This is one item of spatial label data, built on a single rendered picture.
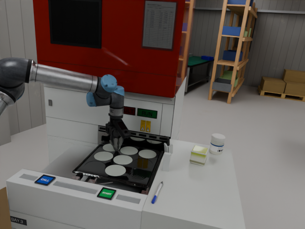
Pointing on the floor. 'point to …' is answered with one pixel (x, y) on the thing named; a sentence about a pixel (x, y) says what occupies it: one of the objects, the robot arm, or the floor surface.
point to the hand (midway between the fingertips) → (117, 149)
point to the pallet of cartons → (284, 85)
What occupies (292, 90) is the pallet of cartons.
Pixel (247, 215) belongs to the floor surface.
